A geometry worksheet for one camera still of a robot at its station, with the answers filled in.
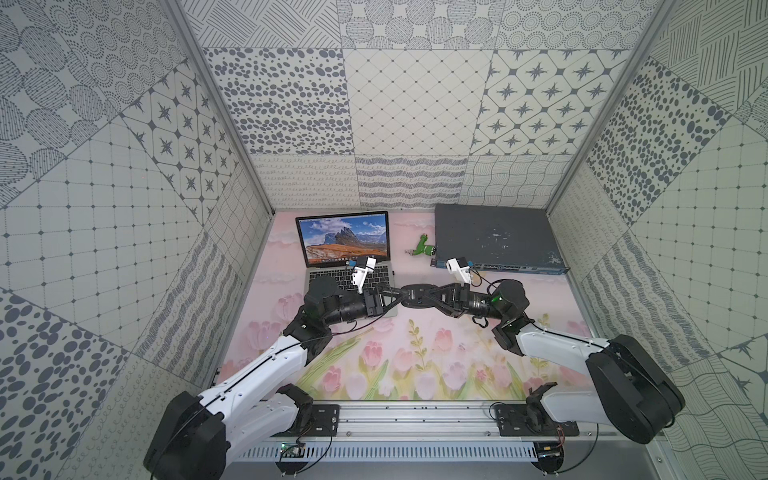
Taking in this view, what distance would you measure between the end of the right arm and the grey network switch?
35cm

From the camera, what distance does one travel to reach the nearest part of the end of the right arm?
2.21 feet

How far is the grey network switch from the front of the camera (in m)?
1.03
